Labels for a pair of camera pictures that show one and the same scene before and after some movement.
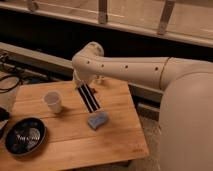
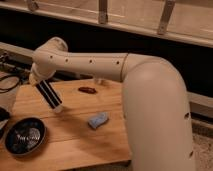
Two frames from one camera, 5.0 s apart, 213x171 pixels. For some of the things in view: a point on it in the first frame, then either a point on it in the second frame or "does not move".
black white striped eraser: [89, 99] to [48, 93]
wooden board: [77, 140] does not move
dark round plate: [25, 135] does not move
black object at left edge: [4, 116] does not move
